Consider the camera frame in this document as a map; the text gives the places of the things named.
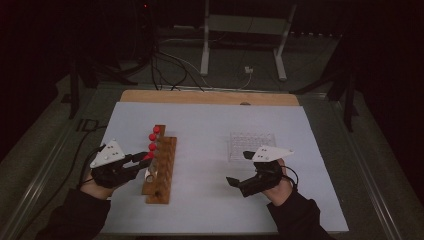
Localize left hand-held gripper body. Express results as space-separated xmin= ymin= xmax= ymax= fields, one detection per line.
xmin=89 ymin=139 xmax=136 ymax=190

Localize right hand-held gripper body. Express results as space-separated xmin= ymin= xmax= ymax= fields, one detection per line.
xmin=237 ymin=145 xmax=296 ymax=198

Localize clear plastic tube rack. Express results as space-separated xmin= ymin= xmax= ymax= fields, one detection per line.
xmin=227 ymin=131 xmax=278 ymax=164

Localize wooden test tube rack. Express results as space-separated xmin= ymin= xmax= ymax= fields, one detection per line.
xmin=141 ymin=124 xmax=178 ymax=205

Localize person's left hand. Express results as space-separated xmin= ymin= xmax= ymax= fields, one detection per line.
xmin=79 ymin=169 xmax=116 ymax=200

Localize person's right hand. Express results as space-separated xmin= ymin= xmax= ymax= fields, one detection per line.
xmin=264 ymin=158 xmax=295 ymax=207

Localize black tripod stand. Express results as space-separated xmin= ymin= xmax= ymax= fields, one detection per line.
xmin=289 ymin=33 xmax=360 ymax=133
xmin=68 ymin=56 xmax=138 ymax=120

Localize grey metal stand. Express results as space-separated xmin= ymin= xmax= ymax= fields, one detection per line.
xmin=199 ymin=0 xmax=298 ymax=82

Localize black device with red light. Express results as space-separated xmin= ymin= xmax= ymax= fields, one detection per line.
xmin=133 ymin=0 xmax=156 ymax=64

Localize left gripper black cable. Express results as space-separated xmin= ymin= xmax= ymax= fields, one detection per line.
xmin=79 ymin=143 xmax=108 ymax=187

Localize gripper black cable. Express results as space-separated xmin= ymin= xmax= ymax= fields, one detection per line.
xmin=79 ymin=143 xmax=108 ymax=187
xmin=283 ymin=164 xmax=300 ymax=192

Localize black floor cable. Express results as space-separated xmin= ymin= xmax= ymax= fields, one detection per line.
xmin=14 ymin=123 xmax=108 ymax=239

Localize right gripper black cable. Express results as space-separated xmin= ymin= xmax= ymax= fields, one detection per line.
xmin=283 ymin=164 xmax=300 ymax=192

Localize white cable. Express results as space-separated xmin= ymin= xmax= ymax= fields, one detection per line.
xmin=159 ymin=49 xmax=253 ymax=91

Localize metal frame rail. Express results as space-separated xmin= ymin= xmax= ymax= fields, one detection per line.
xmin=0 ymin=123 xmax=79 ymax=240
xmin=331 ymin=99 xmax=403 ymax=240

